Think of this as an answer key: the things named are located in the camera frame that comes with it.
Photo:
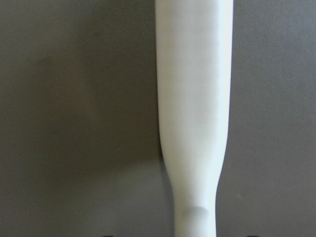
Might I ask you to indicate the white hand brush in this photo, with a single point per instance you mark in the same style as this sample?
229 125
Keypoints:
194 56

